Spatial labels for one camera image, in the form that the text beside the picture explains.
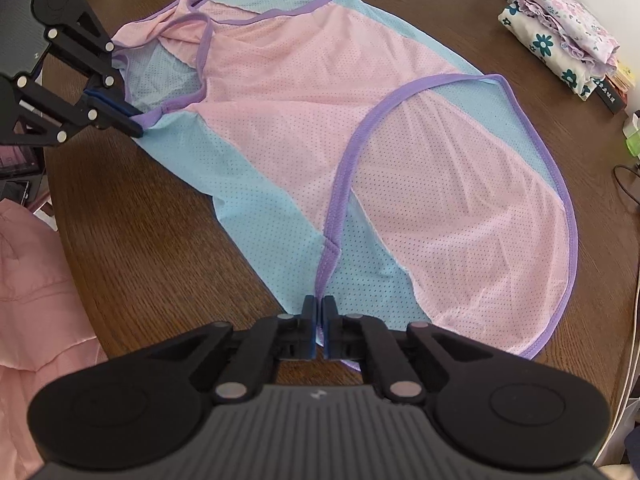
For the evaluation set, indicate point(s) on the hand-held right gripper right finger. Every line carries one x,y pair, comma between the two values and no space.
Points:
328,332

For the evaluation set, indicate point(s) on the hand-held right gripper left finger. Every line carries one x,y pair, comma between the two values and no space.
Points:
312,332

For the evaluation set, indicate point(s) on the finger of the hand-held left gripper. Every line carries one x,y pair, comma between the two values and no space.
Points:
117,122
112,102

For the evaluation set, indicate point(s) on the pink and blue mesh garment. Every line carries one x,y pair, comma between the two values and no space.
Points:
300,110

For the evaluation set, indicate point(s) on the dark box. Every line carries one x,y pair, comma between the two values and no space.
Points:
17,162

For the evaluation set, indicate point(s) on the pink cloth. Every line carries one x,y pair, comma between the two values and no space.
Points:
35,320

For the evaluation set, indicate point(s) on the folded white floral cloth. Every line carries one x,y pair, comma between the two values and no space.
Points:
540,45

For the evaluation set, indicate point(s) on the green bottle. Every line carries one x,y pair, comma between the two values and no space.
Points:
633,136

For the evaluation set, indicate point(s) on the folded purple floral cloth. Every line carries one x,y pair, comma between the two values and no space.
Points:
575,15

